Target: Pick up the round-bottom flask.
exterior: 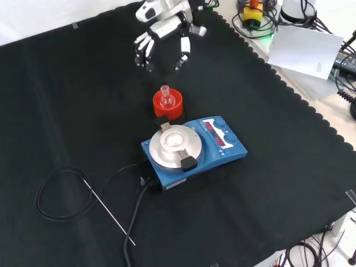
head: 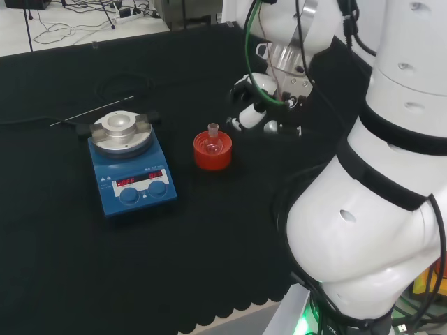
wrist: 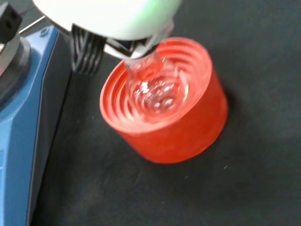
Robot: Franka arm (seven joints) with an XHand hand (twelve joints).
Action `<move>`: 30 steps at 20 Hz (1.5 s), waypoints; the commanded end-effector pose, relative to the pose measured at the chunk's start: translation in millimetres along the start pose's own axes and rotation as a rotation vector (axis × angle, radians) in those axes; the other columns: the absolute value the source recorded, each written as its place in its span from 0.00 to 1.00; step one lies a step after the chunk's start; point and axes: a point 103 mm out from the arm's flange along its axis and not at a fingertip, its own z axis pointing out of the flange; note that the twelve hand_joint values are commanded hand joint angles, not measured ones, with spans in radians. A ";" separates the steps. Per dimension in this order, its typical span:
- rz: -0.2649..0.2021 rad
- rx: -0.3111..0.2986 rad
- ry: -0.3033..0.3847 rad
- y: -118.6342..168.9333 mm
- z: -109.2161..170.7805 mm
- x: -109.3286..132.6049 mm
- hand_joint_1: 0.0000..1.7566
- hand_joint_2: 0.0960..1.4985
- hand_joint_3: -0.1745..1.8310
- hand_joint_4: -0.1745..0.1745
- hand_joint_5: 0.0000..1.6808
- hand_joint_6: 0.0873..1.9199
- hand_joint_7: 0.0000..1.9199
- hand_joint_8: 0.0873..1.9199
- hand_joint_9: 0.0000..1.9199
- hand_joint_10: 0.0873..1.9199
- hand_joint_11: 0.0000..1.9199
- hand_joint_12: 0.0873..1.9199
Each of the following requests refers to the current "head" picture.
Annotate red flask ring stand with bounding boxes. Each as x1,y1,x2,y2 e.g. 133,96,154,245
193,128,234,172

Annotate black heater power cable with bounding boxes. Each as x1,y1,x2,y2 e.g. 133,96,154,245
0,116,83,127

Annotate aluminium heating block with handles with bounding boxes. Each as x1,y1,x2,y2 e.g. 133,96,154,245
75,110,162,147

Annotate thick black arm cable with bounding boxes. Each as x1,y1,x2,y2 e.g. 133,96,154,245
342,13,378,57

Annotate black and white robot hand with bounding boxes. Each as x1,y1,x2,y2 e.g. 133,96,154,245
226,71,315,137

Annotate clear round-bottom flask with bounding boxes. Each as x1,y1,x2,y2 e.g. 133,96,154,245
204,122,224,155

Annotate blue-base heater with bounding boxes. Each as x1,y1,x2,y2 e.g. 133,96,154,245
87,114,178,219

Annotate black bench cloth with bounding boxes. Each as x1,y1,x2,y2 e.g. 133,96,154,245
0,15,373,335

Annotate thin black probe cable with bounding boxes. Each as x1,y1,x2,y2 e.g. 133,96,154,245
94,71,158,104

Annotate white power strip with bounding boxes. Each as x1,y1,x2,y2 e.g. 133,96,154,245
115,13,144,24

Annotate thin metal probe rod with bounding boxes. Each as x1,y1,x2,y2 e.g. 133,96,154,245
50,94,135,127

